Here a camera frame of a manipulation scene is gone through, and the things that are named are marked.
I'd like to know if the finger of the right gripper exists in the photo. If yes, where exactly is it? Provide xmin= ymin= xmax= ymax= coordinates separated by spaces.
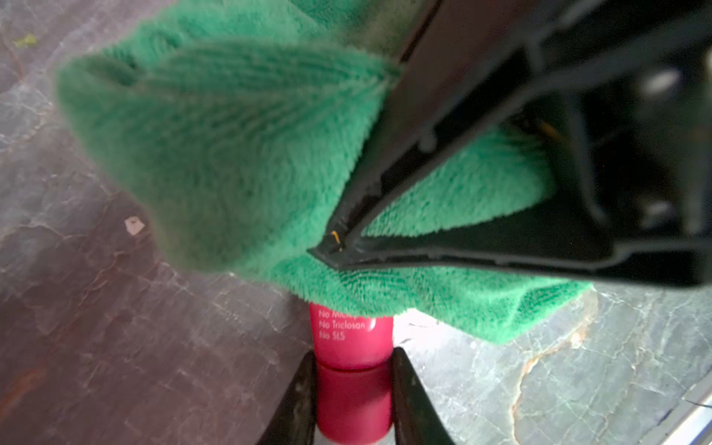
xmin=312 ymin=185 xmax=711 ymax=287
xmin=321 ymin=1 xmax=711 ymax=250

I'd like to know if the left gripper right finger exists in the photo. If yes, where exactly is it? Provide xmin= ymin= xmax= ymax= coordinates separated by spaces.
xmin=390 ymin=347 xmax=455 ymax=445

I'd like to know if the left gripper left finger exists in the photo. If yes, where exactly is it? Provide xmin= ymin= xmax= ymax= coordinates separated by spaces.
xmin=257 ymin=352 xmax=317 ymax=445

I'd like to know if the pink toothpaste tube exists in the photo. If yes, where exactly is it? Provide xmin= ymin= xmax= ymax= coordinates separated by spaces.
xmin=309 ymin=303 xmax=394 ymax=444

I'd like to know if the green microfiber cloth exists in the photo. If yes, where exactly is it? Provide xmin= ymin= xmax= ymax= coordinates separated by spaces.
xmin=56 ymin=1 xmax=588 ymax=343

